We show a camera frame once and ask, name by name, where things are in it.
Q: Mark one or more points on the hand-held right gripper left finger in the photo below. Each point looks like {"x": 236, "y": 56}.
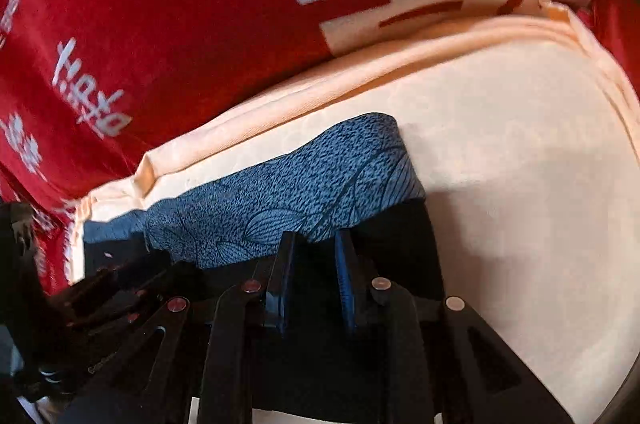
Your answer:
{"x": 280, "y": 284}

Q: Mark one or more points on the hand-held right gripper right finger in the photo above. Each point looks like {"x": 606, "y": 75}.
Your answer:
{"x": 345, "y": 276}

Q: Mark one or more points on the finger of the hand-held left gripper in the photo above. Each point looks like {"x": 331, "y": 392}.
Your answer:
{"x": 125, "y": 286}

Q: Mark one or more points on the black pants with blue trim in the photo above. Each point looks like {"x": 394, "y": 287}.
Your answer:
{"x": 300, "y": 189}

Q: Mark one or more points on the cream cloth mat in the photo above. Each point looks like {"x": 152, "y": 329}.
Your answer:
{"x": 525, "y": 184}

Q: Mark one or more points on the red printed blanket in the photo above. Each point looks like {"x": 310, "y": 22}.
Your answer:
{"x": 175, "y": 14}

